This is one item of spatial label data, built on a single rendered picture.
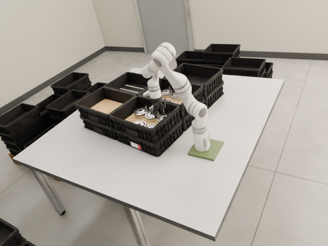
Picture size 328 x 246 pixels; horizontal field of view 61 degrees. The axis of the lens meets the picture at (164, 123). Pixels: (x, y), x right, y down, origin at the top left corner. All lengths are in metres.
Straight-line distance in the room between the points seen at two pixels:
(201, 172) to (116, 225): 1.03
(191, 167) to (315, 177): 1.29
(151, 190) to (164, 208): 0.15
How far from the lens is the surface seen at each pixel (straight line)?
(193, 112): 1.59
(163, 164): 1.75
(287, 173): 2.67
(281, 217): 2.35
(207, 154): 1.74
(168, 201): 1.54
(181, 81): 1.44
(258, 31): 4.69
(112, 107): 2.22
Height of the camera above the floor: 1.87
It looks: 34 degrees down
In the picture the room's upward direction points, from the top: 12 degrees counter-clockwise
